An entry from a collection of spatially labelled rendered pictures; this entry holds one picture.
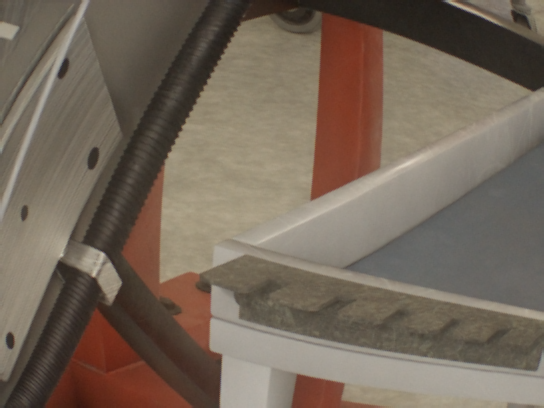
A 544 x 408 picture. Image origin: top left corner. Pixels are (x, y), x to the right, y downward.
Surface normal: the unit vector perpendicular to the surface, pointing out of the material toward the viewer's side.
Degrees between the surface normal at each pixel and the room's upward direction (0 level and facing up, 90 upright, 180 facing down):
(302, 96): 0
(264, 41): 0
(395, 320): 90
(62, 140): 90
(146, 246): 90
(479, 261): 0
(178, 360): 90
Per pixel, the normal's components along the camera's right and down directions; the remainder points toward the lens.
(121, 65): 0.85, 0.23
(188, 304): 0.08, -0.94
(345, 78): -0.52, 0.23
